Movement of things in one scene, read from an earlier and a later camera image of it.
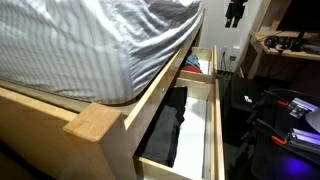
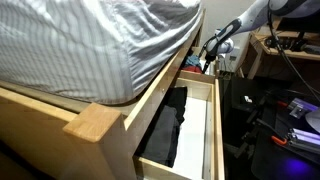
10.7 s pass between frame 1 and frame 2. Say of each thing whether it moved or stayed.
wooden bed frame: stayed
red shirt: stayed
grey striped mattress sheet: stayed
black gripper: moved
